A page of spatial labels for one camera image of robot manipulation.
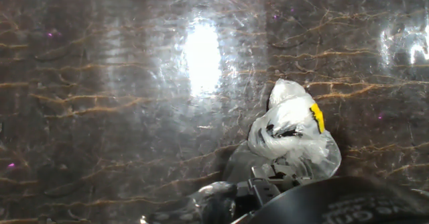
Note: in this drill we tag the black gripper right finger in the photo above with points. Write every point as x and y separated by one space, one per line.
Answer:
290 178

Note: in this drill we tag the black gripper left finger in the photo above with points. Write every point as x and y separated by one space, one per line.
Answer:
259 192

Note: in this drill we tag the clear plastic bag of things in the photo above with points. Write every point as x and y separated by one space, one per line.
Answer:
288 130

